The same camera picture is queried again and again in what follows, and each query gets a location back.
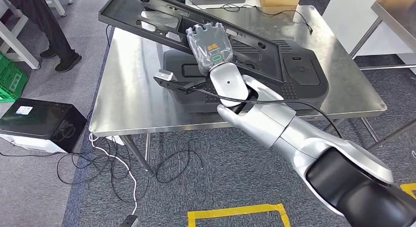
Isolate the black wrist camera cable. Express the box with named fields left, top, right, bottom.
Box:
left=195, top=87, right=343, bottom=138

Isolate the white cable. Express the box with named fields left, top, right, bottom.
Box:
left=88, top=133, right=139, bottom=217

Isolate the white power strip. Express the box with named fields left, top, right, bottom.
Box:
left=104, top=134, right=126, bottom=147

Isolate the black plastic licence plate bracket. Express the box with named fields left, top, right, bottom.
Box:
left=98, top=0, right=287, bottom=87

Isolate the green plastic crate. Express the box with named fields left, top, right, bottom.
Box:
left=0, top=51, right=30, bottom=104

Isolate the stainless steel workbench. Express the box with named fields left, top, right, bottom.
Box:
left=89, top=4, right=388, bottom=177

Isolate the person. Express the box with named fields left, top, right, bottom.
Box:
left=6, top=0, right=83, bottom=73

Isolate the white table frame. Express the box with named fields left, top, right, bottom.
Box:
left=0, top=0, right=74, bottom=71

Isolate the pale wrist camera on bracket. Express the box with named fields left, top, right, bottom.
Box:
left=153, top=69, right=212, bottom=95

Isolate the large black plastic panel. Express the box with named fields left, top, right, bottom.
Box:
left=162, top=38, right=330, bottom=115

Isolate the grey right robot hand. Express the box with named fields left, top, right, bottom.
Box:
left=185, top=21, right=234, bottom=75

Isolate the black box device white side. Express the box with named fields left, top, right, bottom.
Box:
left=0, top=98, right=88, bottom=154

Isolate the stainless steel table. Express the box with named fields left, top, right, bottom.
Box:
left=349, top=0, right=416, bottom=77

